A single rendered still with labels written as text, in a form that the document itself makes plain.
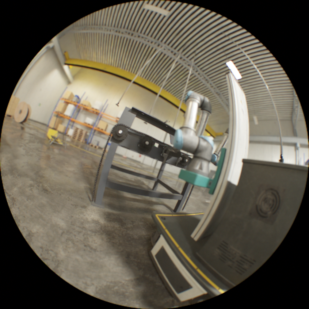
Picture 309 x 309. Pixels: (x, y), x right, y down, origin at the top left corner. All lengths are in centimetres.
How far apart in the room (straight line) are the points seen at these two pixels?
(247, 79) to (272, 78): 239
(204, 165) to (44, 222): 118
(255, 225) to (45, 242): 104
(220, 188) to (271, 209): 33
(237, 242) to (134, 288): 58
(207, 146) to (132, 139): 74
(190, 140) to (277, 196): 51
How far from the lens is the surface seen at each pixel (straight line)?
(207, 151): 58
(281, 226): 45
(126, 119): 105
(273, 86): 1009
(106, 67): 926
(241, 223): 44
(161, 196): 131
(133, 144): 103
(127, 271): 77
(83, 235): 87
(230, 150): 63
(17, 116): 660
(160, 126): 119
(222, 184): 59
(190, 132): 56
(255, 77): 926
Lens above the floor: 71
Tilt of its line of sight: 4 degrees up
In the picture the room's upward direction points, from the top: 20 degrees clockwise
